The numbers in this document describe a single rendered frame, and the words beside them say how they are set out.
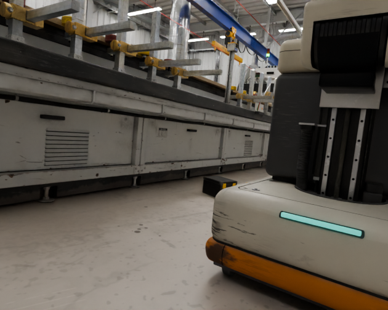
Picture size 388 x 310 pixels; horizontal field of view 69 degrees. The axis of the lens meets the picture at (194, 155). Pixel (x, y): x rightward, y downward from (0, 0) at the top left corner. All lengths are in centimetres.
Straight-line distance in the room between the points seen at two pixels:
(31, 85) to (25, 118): 28
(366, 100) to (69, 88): 115
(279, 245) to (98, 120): 131
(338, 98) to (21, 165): 137
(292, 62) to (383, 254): 69
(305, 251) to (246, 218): 17
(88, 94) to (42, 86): 22
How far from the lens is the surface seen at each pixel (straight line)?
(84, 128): 173
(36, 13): 126
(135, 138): 197
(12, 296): 89
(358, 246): 77
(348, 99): 99
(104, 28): 135
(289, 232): 79
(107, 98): 154
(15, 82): 130
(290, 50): 116
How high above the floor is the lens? 44
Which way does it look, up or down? 5 degrees down
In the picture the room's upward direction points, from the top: 6 degrees clockwise
